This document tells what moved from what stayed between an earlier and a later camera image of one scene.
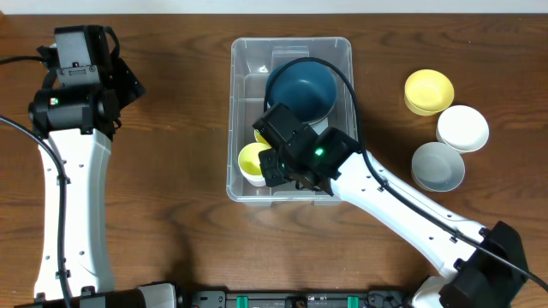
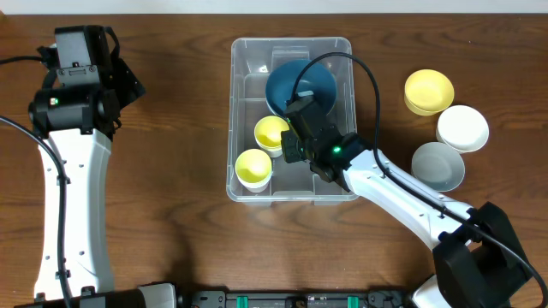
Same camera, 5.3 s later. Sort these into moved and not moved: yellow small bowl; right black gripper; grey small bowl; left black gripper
Moved: right black gripper
Not moved: yellow small bowl; grey small bowl; left black gripper
